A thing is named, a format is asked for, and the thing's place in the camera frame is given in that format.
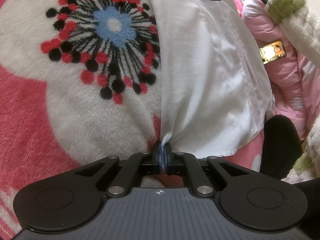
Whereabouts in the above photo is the white shirt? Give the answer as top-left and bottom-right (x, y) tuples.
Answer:
(151, 0), (273, 158)

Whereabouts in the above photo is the person black sleeve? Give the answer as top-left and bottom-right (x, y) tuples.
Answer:
(260, 115), (303, 181)

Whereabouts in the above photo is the red floral blanket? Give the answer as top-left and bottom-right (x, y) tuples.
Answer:
(0, 0), (266, 238)

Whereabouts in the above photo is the pink quilted jacket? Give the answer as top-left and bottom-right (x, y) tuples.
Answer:
(234, 0), (319, 139)

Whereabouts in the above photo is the smartphone with lit screen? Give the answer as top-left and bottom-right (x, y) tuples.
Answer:
(259, 40), (286, 65)

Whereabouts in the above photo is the green white fuzzy sleeve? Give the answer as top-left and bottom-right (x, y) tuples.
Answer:
(265, 0), (319, 66)

